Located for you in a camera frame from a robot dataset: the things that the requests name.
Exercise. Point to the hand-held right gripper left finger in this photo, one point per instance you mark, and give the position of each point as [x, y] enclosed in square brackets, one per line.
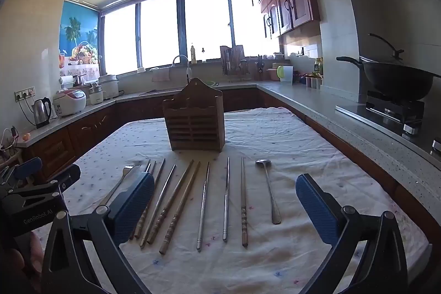
[134, 204]

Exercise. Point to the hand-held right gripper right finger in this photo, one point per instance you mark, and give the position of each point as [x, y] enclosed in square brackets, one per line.
[317, 211]

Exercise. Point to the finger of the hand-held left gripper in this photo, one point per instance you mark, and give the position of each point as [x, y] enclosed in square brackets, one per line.
[65, 176]
[29, 168]

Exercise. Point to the metal fork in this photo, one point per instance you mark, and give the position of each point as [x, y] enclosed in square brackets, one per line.
[120, 182]

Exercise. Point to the brown wooden chopstick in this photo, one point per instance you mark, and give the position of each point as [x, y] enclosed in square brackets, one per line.
[132, 236]
[154, 167]
[159, 170]

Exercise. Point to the metal spoon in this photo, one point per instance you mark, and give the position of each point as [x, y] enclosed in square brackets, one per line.
[270, 190]

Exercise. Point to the metal chopstick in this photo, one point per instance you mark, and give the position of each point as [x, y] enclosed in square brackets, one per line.
[204, 204]
[226, 197]
[162, 197]

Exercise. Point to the wooden utensil holder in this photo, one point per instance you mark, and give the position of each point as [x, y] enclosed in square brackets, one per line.
[194, 121]

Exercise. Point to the person's left hand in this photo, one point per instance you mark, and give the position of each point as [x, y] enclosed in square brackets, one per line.
[32, 252]

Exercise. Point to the orange fruit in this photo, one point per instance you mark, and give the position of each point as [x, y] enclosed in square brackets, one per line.
[26, 136]

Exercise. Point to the steel electric kettle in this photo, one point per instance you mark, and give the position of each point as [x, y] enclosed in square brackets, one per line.
[42, 111]

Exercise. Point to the white and red rice cooker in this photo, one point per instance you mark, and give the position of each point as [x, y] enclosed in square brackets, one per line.
[70, 103]

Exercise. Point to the dark carved wooden chopstick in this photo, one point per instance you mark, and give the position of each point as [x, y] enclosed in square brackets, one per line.
[243, 201]

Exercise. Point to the white floral tablecloth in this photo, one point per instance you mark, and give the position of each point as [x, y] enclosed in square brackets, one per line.
[275, 139]

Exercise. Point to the small white blender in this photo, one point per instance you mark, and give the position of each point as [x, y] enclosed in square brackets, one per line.
[95, 94]

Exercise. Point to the paper towel roll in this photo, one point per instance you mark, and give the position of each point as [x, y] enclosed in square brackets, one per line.
[67, 81]

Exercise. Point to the white spice jars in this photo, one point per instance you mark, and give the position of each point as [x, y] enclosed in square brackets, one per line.
[314, 83]

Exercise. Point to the white bowl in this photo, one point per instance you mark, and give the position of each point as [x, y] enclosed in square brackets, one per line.
[140, 69]

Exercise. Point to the gas stove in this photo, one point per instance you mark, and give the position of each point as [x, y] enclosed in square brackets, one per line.
[396, 108]

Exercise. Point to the green and white container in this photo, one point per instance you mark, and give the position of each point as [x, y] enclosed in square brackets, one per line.
[285, 74]

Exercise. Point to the curved sink faucet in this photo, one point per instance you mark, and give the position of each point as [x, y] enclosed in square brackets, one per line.
[187, 68]

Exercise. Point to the yellow oil bottles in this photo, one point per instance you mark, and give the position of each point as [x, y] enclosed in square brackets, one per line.
[318, 65]

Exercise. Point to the black wok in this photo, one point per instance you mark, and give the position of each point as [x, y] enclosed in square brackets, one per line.
[396, 80]

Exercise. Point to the tall dish soap bottle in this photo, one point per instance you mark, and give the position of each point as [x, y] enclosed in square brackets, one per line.
[193, 54]

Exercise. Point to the knife and cutting board rack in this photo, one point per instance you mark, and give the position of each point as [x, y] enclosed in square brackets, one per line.
[234, 59]

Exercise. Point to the black pan lid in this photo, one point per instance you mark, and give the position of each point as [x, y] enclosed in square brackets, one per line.
[398, 54]

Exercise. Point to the wall power outlets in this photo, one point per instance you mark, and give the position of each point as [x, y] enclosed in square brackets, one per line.
[24, 93]

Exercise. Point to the tropical fruit wall poster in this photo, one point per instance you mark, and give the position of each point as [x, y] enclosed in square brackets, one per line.
[79, 35]

